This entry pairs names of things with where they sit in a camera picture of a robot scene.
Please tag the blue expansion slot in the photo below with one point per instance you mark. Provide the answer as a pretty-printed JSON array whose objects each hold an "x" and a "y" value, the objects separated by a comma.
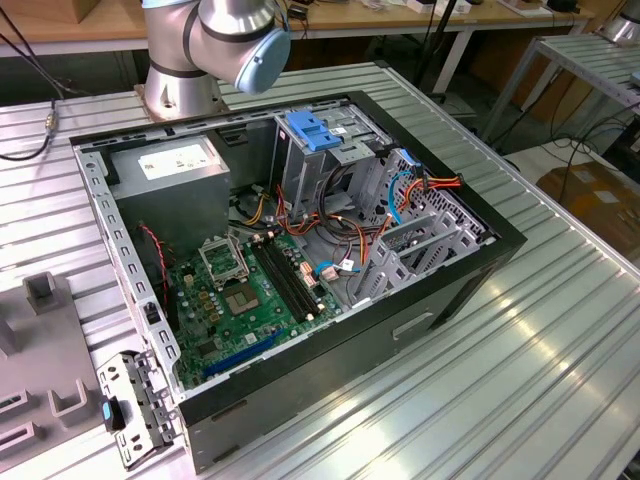
[{"x": 240, "y": 356}]

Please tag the blue drive cage latch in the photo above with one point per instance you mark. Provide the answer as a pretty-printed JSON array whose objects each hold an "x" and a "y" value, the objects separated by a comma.
[{"x": 312, "y": 132}]

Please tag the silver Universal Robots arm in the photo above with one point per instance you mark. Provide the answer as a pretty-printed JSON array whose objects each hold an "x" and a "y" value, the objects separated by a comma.
[{"x": 175, "y": 90}]

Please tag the grey power supply unit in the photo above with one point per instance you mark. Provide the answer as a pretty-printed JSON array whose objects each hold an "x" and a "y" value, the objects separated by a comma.
[{"x": 170, "y": 200}]

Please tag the black RAM slot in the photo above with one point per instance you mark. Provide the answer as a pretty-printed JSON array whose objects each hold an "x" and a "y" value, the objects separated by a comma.
[
  {"x": 277, "y": 280},
  {"x": 283, "y": 280},
  {"x": 290, "y": 280},
  {"x": 297, "y": 280}
]

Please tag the grey parts rack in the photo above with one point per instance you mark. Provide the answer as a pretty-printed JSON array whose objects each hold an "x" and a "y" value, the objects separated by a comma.
[{"x": 45, "y": 345}]

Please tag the grey optical drive cage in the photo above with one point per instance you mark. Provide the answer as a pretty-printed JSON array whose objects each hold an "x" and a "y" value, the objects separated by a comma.
[{"x": 305, "y": 175}]

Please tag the black open PC case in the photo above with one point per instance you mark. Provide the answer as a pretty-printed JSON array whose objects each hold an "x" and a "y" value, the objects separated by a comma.
[{"x": 320, "y": 370}]

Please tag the grey metal disk bay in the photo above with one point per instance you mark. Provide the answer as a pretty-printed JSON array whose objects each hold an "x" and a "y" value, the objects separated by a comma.
[{"x": 395, "y": 265}]

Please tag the green motherboard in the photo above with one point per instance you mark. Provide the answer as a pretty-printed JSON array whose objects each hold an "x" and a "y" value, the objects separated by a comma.
[{"x": 240, "y": 335}]

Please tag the black blue retainer tab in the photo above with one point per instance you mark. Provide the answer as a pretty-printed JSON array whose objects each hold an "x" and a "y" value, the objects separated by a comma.
[{"x": 112, "y": 412}]

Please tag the silver expansion slot retainer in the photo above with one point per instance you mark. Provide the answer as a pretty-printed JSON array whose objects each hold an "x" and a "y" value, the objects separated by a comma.
[{"x": 145, "y": 400}]

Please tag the large flat cardboard box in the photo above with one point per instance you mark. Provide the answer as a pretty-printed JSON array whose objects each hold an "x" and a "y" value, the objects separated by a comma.
[{"x": 595, "y": 200}]

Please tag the black tripod stand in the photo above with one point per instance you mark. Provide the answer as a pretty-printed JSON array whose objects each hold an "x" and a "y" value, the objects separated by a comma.
[{"x": 440, "y": 35}]

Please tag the black case latch button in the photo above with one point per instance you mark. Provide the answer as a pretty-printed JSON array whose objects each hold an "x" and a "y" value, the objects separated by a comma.
[{"x": 151, "y": 314}]

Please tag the CPU socket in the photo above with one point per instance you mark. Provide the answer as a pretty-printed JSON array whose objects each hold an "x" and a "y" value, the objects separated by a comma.
[{"x": 241, "y": 299}]

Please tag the metal slat side table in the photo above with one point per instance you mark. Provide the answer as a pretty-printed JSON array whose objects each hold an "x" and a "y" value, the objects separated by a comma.
[{"x": 575, "y": 50}]

